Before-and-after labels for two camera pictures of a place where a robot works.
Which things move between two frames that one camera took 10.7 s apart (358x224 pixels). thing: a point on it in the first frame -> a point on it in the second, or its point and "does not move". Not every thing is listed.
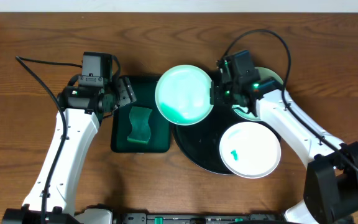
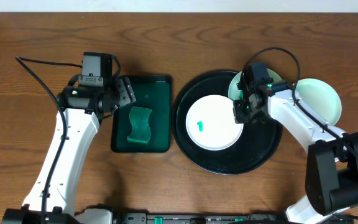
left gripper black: [124, 93] does not move
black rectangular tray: [144, 88] does not move
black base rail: [200, 218] does not move
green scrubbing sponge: [141, 130] does not move
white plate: [183, 94] -> [319, 98]
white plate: [250, 149] -> [211, 123]
